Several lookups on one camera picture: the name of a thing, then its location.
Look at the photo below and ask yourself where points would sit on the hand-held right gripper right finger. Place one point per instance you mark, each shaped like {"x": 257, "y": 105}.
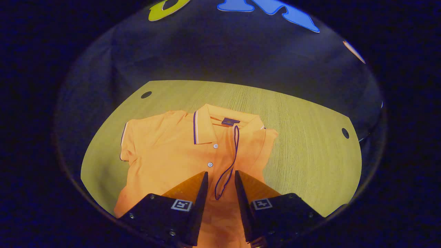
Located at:
{"x": 244, "y": 210}

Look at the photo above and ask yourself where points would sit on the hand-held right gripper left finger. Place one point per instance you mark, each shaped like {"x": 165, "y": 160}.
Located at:
{"x": 198, "y": 210}

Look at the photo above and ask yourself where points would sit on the orange T-shirt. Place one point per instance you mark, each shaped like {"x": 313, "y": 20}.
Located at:
{"x": 165, "y": 155}

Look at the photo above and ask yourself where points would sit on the black backdrop cloth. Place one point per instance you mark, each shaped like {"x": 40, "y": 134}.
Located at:
{"x": 224, "y": 51}

